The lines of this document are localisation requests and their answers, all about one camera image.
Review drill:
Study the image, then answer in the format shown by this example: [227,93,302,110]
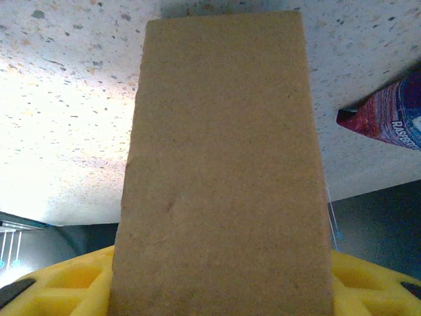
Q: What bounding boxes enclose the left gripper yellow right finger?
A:
[330,250,421,316]

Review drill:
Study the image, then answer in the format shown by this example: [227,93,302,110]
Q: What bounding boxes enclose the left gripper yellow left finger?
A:
[0,245,116,316]

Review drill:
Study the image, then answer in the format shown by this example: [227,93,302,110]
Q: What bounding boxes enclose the brown cardboard paper box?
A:
[110,9,335,316]

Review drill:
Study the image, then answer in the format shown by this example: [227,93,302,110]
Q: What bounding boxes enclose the purple raspberry candy bag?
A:
[335,67,421,152]

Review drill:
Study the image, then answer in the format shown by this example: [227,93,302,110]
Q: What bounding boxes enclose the aluminium side rail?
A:
[0,211,49,233]

